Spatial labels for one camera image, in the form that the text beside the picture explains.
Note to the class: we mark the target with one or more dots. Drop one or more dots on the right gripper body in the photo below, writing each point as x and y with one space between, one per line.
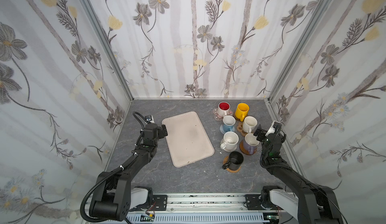
261 134

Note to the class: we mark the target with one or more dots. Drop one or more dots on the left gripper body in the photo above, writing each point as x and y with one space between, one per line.
163 130

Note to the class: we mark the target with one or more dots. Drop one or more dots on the white mug grey rim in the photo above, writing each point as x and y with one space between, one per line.
250 144

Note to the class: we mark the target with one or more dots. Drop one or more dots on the plain white mug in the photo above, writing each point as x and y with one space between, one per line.
249 124

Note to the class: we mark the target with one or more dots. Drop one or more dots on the glossy brown round coaster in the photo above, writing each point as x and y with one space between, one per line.
241 150

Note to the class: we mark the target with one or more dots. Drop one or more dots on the brown paw cork coaster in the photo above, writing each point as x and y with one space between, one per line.
239 128

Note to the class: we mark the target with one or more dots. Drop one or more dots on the beige rectangular serving tray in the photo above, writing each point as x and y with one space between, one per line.
187 139

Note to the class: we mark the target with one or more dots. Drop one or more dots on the plain wooden round coaster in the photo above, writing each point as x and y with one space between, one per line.
237 119

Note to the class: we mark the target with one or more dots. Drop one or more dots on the yellow mug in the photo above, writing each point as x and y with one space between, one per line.
242 111

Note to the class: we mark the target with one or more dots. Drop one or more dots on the speckled white mug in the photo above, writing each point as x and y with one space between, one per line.
229 142

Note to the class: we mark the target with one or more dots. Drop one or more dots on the blue patterned mug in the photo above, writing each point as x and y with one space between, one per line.
229 120

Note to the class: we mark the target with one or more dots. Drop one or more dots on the black mug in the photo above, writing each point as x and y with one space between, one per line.
235 160

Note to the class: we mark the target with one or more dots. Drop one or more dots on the wicker rattan round coaster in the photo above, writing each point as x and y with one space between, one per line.
226 159

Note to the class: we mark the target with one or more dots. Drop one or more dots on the white mug red inside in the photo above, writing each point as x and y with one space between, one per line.
223 109

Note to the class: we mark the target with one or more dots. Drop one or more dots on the pink flower silicone coaster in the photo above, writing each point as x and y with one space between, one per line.
215 113

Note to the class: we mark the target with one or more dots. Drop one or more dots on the light blue woven coaster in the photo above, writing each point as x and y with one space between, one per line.
225 128

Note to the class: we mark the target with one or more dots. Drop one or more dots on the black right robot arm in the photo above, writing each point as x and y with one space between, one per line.
301 187

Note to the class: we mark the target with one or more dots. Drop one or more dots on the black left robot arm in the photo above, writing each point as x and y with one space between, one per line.
120 181

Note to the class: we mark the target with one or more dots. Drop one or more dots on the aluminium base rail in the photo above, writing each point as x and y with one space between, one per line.
269 198

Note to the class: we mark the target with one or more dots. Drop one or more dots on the white ventilated cable duct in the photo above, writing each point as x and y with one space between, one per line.
192 218

